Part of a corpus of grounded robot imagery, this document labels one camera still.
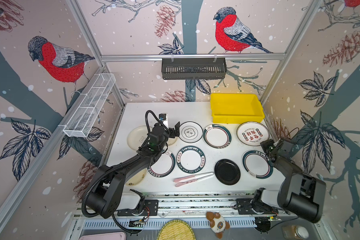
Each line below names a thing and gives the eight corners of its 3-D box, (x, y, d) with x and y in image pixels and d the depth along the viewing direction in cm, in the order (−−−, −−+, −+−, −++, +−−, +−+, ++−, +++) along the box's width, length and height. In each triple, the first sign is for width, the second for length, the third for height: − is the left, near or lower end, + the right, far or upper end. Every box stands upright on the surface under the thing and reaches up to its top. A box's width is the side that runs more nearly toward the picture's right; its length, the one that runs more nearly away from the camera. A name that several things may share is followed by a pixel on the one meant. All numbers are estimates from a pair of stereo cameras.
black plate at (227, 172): (216, 185, 83) (217, 183, 81) (213, 161, 92) (214, 159, 90) (241, 185, 83) (243, 183, 81) (236, 160, 92) (237, 159, 90)
